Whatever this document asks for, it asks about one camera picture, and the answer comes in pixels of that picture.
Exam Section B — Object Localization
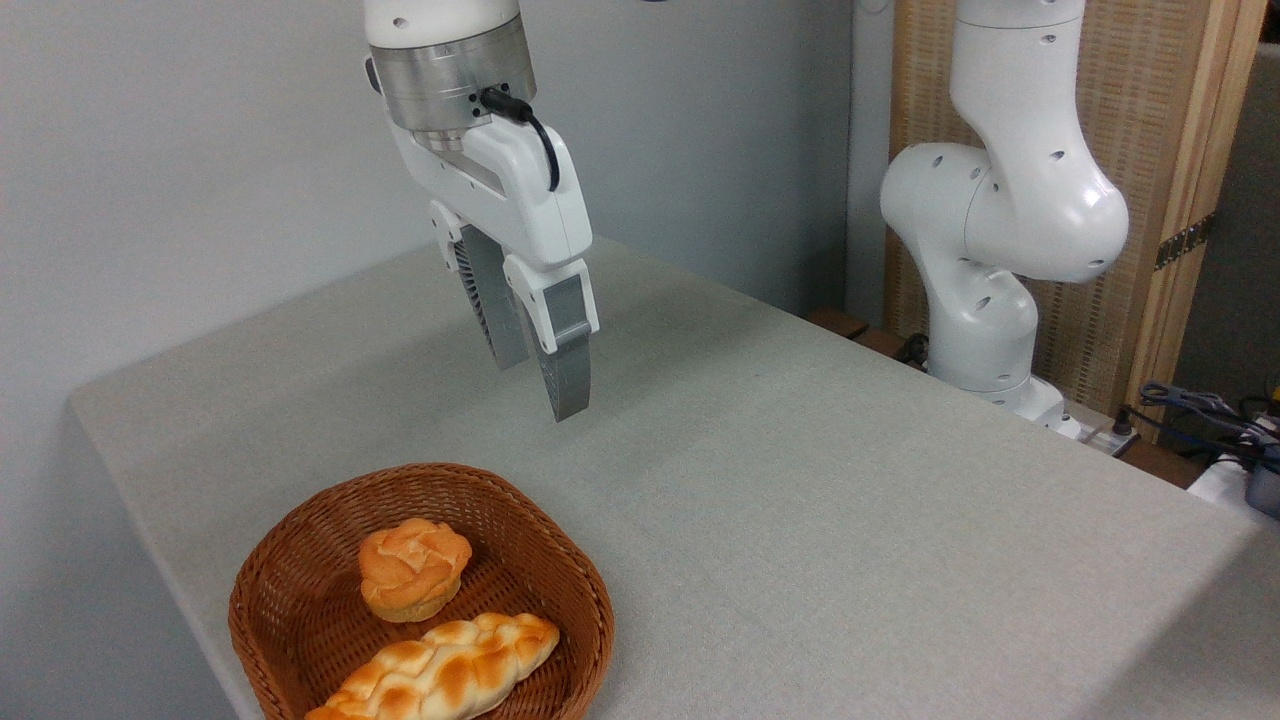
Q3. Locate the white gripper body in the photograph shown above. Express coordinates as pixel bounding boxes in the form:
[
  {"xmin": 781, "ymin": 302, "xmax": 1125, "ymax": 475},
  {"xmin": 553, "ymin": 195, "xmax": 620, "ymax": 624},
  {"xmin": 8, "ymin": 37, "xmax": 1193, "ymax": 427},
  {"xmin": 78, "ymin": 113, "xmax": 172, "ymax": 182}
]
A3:
[{"xmin": 386, "ymin": 112, "xmax": 594, "ymax": 271}]

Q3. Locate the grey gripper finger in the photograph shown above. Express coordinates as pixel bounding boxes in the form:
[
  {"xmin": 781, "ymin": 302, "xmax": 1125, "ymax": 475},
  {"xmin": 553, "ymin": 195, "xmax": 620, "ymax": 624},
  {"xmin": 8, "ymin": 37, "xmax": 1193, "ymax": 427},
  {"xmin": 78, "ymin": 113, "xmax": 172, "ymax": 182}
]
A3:
[
  {"xmin": 430, "ymin": 200, "xmax": 531, "ymax": 371},
  {"xmin": 502, "ymin": 255, "xmax": 601, "ymax": 423}
]

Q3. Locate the round bread bun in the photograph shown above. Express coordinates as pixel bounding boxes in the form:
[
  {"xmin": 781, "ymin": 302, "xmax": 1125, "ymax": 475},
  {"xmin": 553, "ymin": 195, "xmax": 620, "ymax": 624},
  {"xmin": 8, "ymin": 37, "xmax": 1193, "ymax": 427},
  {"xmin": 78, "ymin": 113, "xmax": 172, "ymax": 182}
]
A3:
[{"xmin": 358, "ymin": 518, "xmax": 473, "ymax": 623}]

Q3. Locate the long braided bread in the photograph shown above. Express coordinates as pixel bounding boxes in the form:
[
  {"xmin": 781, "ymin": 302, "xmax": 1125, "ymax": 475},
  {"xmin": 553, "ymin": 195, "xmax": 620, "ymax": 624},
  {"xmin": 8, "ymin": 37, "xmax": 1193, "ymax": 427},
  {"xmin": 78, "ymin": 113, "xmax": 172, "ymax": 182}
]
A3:
[{"xmin": 305, "ymin": 612, "xmax": 561, "ymax": 720}]

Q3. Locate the brown wicker basket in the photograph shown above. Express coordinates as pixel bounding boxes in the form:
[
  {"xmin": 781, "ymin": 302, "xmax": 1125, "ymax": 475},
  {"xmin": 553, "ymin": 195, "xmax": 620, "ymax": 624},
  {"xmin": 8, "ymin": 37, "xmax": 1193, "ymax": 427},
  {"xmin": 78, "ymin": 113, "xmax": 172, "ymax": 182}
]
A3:
[{"xmin": 228, "ymin": 462, "xmax": 616, "ymax": 720}]

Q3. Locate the metal screen hinge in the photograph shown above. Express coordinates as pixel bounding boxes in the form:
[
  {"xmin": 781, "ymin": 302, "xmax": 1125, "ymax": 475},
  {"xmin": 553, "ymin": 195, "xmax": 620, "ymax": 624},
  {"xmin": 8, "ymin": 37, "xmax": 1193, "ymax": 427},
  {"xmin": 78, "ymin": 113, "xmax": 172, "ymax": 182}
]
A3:
[{"xmin": 1154, "ymin": 213, "xmax": 1217, "ymax": 271}]

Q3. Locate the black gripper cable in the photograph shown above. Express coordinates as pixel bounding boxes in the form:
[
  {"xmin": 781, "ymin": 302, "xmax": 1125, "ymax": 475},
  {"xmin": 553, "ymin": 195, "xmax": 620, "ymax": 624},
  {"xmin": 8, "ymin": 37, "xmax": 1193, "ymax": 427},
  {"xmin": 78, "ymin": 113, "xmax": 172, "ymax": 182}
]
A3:
[{"xmin": 479, "ymin": 87, "xmax": 562, "ymax": 193}]

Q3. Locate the blue-grey cable bundle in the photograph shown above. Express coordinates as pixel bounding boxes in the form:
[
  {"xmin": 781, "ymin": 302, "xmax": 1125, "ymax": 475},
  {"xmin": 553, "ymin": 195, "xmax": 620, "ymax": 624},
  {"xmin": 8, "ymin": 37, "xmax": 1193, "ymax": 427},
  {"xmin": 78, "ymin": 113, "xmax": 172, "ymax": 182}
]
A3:
[{"xmin": 1138, "ymin": 380, "xmax": 1280, "ymax": 453}]

